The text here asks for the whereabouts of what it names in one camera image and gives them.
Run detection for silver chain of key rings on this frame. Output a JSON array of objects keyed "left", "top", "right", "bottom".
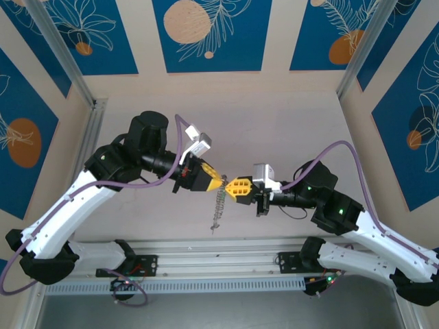
[{"left": 209, "top": 174, "right": 230, "bottom": 236}]

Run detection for black controller board with LEDs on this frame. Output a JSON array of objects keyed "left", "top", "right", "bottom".
[
  {"left": 303, "top": 272, "right": 339, "bottom": 297},
  {"left": 110, "top": 276, "right": 137, "bottom": 293}
]

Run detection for long aluminium frame rail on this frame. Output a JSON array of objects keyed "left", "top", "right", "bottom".
[{"left": 29, "top": 236, "right": 403, "bottom": 285}]

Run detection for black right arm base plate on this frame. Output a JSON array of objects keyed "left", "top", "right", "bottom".
[{"left": 276, "top": 251, "right": 309, "bottom": 275}]

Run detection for blue floral wall panel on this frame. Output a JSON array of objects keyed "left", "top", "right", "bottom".
[
  {"left": 289, "top": 0, "right": 381, "bottom": 72},
  {"left": 34, "top": 0, "right": 139, "bottom": 76},
  {"left": 0, "top": 47, "right": 60, "bottom": 220},
  {"left": 356, "top": 0, "right": 439, "bottom": 93},
  {"left": 152, "top": 0, "right": 273, "bottom": 73},
  {"left": 372, "top": 32, "right": 439, "bottom": 212},
  {"left": 0, "top": 0, "right": 72, "bottom": 99}
]

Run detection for grey slotted cable duct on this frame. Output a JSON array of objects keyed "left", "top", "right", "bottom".
[{"left": 44, "top": 277, "right": 306, "bottom": 296}]

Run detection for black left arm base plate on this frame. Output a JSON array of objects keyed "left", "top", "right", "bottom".
[{"left": 95, "top": 254, "right": 159, "bottom": 278}]

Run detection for aluminium frame post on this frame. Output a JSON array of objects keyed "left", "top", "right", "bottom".
[
  {"left": 25, "top": 0, "right": 97, "bottom": 108},
  {"left": 335, "top": 0, "right": 394, "bottom": 100}
]

